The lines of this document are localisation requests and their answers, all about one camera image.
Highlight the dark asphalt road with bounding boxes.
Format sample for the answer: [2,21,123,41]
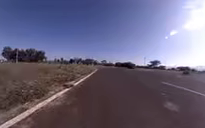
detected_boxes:
[9,65,205,128]

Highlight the lone flat-topped tree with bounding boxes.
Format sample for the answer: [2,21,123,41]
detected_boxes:
[147,59,162,68]

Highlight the white painted edge line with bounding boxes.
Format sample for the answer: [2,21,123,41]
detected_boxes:
[0,68,99,128]

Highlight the row of trees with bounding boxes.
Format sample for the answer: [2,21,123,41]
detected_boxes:
[0,46,136,70]

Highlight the pale concrete kerb strip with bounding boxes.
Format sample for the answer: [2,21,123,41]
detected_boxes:
[0,70,96,128]

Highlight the dry grass field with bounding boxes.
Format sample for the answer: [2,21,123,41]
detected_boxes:
[0,61,97,118]

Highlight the white dashed lane line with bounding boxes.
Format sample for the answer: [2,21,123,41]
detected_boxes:
[161,81,205,100]

